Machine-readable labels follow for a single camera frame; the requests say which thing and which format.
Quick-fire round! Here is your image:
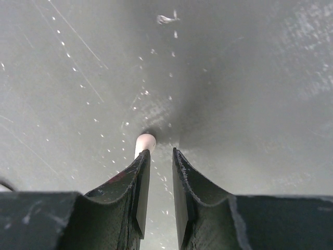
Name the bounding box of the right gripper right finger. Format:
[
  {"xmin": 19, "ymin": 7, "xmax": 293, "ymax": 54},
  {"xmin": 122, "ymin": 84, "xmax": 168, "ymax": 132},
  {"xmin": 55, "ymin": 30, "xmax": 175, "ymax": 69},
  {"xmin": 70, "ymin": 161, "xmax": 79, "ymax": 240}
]
[{"xmin": 172, "ymin": 148, "xmax": 332, "ymax": 249}]

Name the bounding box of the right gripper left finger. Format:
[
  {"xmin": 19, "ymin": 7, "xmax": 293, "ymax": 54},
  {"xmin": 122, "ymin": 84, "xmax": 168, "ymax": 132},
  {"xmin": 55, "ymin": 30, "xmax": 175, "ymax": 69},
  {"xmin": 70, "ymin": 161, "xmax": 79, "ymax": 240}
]
[{"xmin": 1, "ymin": 150, "xmax": 150, "ymax": 249}]

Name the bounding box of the beige earbud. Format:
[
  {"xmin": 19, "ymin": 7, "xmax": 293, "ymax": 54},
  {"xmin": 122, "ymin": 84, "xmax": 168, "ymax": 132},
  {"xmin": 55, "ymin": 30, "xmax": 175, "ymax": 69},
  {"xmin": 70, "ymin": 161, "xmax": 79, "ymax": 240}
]
[{"xmin": 134, "ymin": 133, "xmax": 157, "ymax": 158}]

